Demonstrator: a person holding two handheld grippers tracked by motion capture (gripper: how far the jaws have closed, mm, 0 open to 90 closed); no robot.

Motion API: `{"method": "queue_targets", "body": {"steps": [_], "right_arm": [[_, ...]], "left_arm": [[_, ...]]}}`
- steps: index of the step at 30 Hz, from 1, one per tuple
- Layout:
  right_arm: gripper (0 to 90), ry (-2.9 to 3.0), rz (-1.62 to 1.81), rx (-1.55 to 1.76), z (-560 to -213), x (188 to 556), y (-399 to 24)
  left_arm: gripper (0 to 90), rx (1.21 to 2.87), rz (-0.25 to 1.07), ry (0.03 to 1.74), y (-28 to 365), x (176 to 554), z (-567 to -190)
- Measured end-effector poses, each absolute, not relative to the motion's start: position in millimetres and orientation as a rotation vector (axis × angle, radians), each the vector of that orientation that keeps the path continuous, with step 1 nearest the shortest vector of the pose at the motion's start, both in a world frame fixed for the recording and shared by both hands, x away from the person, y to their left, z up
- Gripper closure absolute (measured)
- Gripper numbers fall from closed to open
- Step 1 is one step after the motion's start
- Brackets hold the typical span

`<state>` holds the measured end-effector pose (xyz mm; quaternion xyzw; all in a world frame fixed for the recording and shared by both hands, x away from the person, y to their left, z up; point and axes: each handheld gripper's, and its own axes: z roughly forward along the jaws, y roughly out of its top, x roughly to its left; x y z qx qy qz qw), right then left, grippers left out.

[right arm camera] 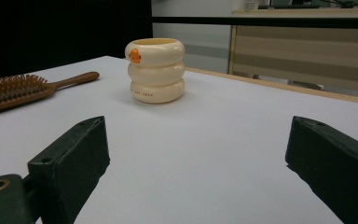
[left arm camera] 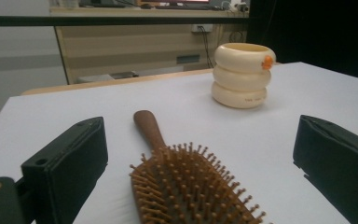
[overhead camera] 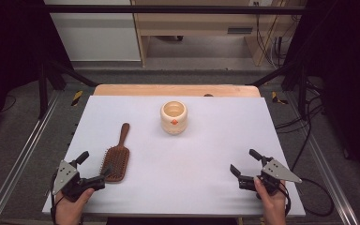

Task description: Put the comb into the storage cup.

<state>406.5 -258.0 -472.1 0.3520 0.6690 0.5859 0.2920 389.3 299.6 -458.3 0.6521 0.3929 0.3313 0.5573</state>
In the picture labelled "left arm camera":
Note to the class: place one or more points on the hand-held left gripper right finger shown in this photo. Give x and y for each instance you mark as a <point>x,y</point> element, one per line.
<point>338,161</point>

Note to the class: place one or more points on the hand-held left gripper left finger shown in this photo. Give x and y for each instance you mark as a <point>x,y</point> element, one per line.
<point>65,168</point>

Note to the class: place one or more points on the wooden paddle hairbrush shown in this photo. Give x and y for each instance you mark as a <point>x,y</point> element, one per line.
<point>180,186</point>

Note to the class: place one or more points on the cream ringed cup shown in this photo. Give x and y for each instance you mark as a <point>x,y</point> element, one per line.
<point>240,81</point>

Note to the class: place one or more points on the black curtain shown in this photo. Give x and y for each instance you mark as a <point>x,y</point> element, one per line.
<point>317,31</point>

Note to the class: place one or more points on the beige wooden desk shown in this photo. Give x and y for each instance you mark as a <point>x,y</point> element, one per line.
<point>130,46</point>

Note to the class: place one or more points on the monitor on desk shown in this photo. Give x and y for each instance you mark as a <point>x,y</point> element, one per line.
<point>174,2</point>

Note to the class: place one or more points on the black metal frame rail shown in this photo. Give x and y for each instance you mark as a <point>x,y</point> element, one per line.
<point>105,20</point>

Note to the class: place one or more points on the white wall socket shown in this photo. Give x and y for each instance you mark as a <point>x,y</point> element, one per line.
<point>202,28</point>

